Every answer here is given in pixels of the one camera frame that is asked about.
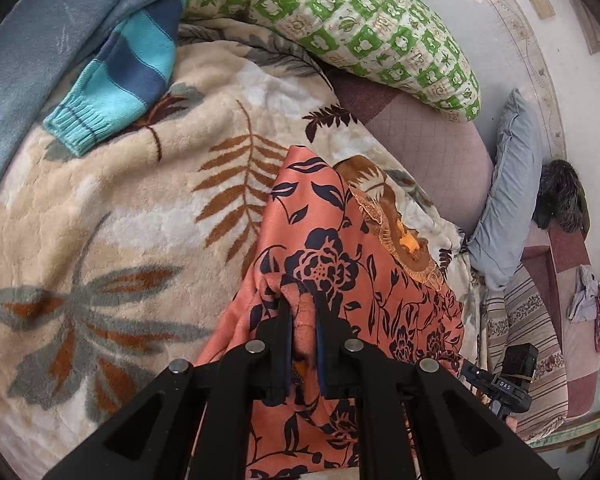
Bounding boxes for teal striped knit sweater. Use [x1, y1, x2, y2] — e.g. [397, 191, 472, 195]
[44, 0, 193, 156]

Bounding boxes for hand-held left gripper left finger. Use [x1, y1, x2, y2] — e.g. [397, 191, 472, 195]
[42, 296, 297, 480]

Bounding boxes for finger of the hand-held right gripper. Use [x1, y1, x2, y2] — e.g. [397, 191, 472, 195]
[459, 360, 496, 387]

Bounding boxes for blue grey garment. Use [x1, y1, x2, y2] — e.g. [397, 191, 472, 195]
[0, 0, 191, 221]

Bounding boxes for dark furry cushion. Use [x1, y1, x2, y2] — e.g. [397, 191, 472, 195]
[532, 159, 590, 233]

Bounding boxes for crumpled grey cloth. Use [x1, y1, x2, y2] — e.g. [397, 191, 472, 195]
[567, 265, 600, 356]

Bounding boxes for pink quilted sofa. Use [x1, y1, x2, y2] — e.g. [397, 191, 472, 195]
[330, 72, 600, 418]

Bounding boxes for leaf print blanket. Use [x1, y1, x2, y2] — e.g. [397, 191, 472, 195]
[0, 17, 481, 480]

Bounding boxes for striped floral cushion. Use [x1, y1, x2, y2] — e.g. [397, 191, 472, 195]
[480, 260, 568, 443]

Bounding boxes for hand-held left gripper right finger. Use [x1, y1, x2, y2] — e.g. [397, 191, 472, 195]
[314, 292, 561, 480]

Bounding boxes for green checked pillow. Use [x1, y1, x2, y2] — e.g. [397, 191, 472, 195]
[185, 0, 482, 122]

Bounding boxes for brown wall panel cover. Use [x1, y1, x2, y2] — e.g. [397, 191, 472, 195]
[572, 2, 600, 56]

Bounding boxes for orange floral shirt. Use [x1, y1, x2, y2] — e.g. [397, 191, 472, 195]
[195, 145, 468, 480]

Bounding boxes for grey blue pillow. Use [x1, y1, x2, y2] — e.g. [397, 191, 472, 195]
[467, 87, 545, 291]

